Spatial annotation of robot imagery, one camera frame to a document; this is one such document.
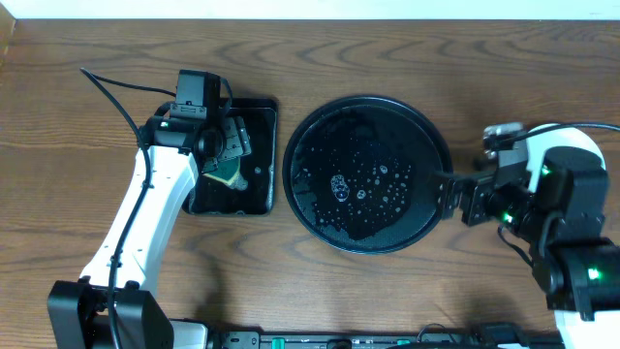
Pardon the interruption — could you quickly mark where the black round tray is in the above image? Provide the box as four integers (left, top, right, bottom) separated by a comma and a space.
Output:
282, 96, 453, 254

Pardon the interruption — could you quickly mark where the green yellow sponge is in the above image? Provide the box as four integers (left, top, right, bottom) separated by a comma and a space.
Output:
202, 158, 240, 187

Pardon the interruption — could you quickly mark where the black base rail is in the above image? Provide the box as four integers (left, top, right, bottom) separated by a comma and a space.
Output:
169, 319, 568, 349

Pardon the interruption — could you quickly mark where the black rectangular tray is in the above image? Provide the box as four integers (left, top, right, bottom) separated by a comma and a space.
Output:
182, 98, 277, 215

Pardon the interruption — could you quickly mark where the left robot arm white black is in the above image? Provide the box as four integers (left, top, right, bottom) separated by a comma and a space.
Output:
47, 116, 251, 348

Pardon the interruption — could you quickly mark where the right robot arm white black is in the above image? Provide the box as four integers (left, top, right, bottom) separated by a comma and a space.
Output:
431, 145, 619, 348

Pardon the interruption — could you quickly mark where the light green plate front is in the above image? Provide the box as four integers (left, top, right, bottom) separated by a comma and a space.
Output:
526, 128, 606, 193

